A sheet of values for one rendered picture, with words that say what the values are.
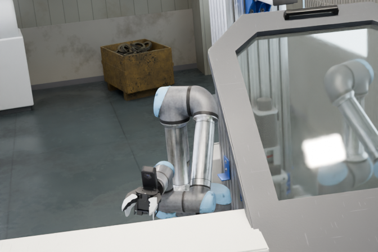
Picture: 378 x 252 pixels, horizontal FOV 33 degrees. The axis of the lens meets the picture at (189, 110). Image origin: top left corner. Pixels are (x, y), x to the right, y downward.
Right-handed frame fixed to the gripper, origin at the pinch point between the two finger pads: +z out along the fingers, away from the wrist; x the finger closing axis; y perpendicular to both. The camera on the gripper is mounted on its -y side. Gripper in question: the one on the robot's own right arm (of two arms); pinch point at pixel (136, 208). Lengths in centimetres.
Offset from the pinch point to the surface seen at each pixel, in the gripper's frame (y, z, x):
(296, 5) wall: 21, -519, -19
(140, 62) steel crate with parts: 123, -594, 172
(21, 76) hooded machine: 144, -546, 314
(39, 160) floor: 178, -384, 216
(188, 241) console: -12.8, 34.9, -23.2
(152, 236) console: -11.5, 33.0, -13.8
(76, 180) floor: 170, -338, 157
